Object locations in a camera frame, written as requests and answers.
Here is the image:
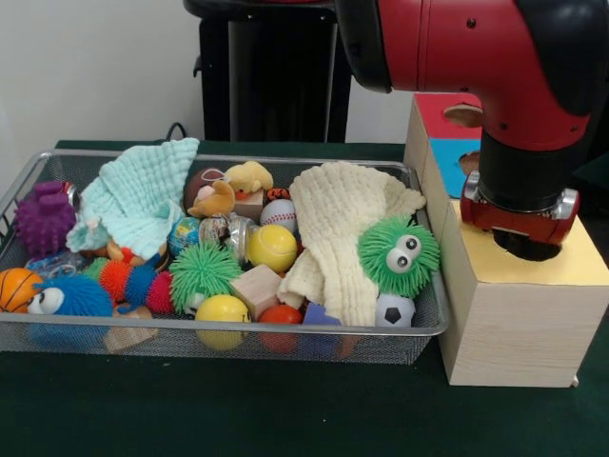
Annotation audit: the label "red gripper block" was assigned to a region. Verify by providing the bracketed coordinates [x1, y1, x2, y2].
[459, 189, 580, 247]

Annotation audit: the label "green puffer toy big eyes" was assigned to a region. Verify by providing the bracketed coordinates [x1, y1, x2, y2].
[356, 213, 442, 296]

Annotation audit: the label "wooden box with three holes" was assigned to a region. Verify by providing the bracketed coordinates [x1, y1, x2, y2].
[403, 92, 609, 387]

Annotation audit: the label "shallow clear mesh bin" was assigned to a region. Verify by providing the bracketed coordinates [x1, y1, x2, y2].
[0, 148, 452, 367]

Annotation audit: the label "dark green table cloth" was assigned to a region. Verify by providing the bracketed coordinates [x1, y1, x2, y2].
[573, 142, 609, 229]
[0, 139, 609, 457]

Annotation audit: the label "small soccer ball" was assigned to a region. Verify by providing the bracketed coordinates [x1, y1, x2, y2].
[375, 293, 417, 328]

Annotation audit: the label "cream muslin cloth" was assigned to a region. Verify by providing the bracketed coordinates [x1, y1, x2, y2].
[278, 161, 427, 328]

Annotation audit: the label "yellow tennis ball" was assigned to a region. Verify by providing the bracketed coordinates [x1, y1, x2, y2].
[246, 224, 299, 267]

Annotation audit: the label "smooth yellow ball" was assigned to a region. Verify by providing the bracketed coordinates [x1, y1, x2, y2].
[194, 293, 252, 352]

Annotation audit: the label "green spiky puffer ball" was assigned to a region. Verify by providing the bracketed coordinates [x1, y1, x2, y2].
[168, 240, 244, 313]

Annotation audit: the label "mint muslin cloth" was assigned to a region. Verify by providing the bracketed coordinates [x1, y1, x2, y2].
[65, 137, 201, 258]

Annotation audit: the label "blue puffer toy with eyes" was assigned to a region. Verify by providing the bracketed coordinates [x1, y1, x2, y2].
[26, 274, 114, 318]

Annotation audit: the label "purple knobbly ball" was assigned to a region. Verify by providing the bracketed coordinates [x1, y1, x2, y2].
[12, 180, 77, 261]

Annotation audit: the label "small orange basketball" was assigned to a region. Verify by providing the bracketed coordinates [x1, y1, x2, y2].
[0, 268, 44, 314]

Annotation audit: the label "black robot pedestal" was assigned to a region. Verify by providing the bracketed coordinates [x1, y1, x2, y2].
[183, 0, 356, 144]

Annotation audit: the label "black cable loop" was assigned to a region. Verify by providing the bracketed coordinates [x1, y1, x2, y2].
[164, 121, 204, 143]

